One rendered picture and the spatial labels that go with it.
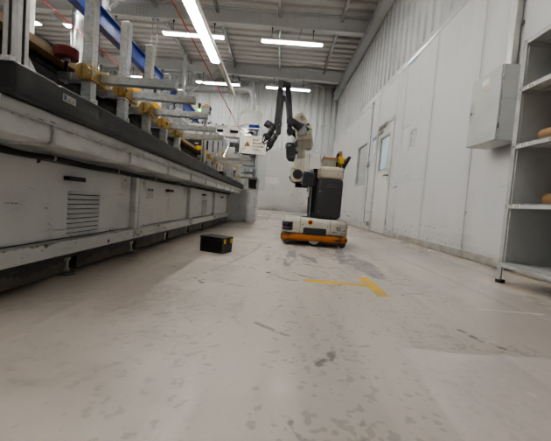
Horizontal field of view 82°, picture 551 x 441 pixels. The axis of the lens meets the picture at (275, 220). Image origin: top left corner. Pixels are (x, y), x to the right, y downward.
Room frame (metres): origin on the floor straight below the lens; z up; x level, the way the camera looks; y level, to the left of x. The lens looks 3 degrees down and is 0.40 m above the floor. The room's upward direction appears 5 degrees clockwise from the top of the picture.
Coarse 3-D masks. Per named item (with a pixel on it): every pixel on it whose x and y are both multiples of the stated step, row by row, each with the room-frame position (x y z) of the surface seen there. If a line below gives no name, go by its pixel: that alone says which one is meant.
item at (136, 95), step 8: (104, 96) 1.45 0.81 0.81; (112, 96) 1.44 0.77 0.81; (136, 96) 1.44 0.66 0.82; (144, 96) 1.44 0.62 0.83; (152, 96) 1.44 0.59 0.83; (160, 96) 1.44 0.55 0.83; (168, 96) 1.44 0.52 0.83; (176, 96) 1.44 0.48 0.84; (184, 96) 1.44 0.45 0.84; (192, 96) 1.44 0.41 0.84; (192, 104) 1.46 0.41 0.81
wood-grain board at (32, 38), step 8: (0, 16) 0.97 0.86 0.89; (0, 24) 1.00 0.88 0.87; (32, 40) 1.10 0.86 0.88; (40, 40) 1.13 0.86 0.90; (32, 48) 1.15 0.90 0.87; (40, 48) 1.14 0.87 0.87; (48, 48) 1.17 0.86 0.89; (48, 56) 1.20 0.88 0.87; (56, 64) 1.27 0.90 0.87; (64, 64) 1.27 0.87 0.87; (72, 64) 1.30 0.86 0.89; (152, 120) 2.11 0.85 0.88; (184, 144) 2.97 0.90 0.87; (192, 144) 3.09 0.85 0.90; (200, 152) 3.41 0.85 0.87
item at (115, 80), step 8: (64, 72) 1.19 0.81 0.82; (72, 72) 1.19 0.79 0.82; (64, 80) 1.20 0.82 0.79; (72, 80) 1.20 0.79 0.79; (80, 80) 1.19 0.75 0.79; (104, 80) 1.19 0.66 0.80; (112, 80) 1.19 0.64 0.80; (120, 80) 1.19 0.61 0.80; (128, 80) 1.19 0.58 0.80; (136, 80) 1.19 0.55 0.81; (144, 80) 1.19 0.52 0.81; (152, 80) 1.19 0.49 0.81; (160, 80) 1.19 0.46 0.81; (168, 80) 1.19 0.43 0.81; (176, 80) 1.19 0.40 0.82; (152, 88) 1.21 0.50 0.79; (160, 88) 1.21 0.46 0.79; (168, 88) 1.20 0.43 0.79; (176, 88) 1.20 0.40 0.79
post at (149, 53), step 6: (150, 48) 1.65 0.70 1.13; (150, 54) 1.65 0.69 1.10; (150, 60) 1.65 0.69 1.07; (144, 66) 1.65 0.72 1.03; (150, 66) 1.65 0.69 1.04; (144, 72) 1.65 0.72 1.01; (150, 72) 1.65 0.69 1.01; (144, 90) 1.65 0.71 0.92; (150, 90) 1.66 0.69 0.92; (150, 102) 1.67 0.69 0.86; (144, 114) 1.65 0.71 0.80; (144, 120) 1.65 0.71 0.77; (150, 120) 1.68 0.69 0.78; (144, 126) 1.65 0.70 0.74; (150, 126) 1.68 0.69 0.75
